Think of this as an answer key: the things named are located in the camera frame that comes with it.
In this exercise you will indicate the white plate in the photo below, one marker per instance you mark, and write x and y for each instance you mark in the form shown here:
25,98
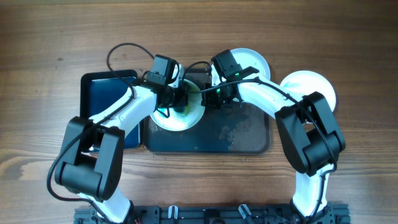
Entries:
180,118
306,84
252,90

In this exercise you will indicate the large dark serving tray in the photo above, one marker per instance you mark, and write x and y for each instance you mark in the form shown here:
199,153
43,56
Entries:
238,128

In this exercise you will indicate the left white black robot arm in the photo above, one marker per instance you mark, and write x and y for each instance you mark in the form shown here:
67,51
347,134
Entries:
90,160

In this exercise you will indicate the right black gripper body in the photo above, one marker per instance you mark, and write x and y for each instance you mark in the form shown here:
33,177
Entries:
218,98

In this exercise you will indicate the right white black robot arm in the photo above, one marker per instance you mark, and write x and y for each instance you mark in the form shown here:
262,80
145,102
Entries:
310,136

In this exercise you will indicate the small black water tray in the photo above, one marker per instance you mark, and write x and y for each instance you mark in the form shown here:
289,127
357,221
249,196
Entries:
100,90

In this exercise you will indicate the green yellow sponge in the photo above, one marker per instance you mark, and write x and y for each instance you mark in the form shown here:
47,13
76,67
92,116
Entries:
181,111

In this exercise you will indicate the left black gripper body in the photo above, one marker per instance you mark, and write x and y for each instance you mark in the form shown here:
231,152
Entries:
177,96

